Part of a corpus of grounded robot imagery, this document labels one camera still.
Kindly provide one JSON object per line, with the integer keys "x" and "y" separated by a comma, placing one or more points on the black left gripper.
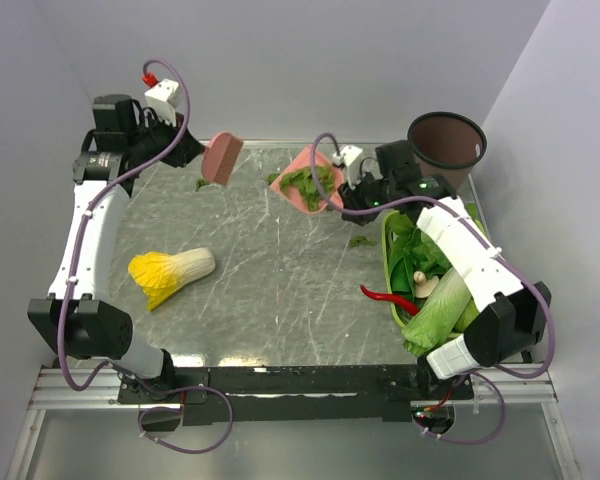
{"x": 185, "y": 151}

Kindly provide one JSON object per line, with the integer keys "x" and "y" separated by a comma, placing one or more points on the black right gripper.
{"x": 352, "y": 196}

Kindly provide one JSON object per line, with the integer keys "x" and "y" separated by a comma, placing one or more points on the pink hand brush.
{"x": 220, "y": 158}

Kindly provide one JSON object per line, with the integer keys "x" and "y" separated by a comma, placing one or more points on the pink plastic dustpan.
{"x": 300, "y": 161}

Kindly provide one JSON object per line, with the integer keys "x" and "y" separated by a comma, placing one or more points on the yellow white napa cabbage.
{"x": 161, "y": 275}

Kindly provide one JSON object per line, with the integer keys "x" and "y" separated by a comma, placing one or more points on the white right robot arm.
{"x": 512, "y": 313}

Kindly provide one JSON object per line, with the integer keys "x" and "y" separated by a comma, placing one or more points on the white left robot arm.
{"x": 76, "y": 318}

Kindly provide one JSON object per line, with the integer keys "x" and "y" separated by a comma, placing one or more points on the green plastic vegetable basket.
{"x": 387, "y": 260}

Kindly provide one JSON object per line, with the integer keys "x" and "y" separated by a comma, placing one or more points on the brown plastic trash bin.
{"x": 446, "y": 144}

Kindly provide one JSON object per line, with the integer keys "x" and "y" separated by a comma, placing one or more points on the dark green leafy vegetable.
{"x": 412, "y": 250}

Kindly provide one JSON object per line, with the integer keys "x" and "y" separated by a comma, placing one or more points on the beige mushroom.
{"x": 424, "y": 285}

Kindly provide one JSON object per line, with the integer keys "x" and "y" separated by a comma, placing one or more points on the red chili pepper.
{"x": 395, "y": 299}

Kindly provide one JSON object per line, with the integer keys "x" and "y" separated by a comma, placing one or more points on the green lettuce leaf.
{"x": 433, "y": 325}

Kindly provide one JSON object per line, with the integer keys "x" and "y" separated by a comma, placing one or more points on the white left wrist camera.
{"x": 164, "y": 98}

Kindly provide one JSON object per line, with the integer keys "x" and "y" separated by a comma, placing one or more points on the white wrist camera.
{"x": 164, "y": 98}
{"x": 350, "y": 159}

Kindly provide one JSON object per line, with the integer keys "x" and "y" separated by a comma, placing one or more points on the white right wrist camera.
{"x": 350, "y": 159}

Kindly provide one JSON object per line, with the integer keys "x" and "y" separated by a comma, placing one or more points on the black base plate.
{"x": 286, "y": 393}

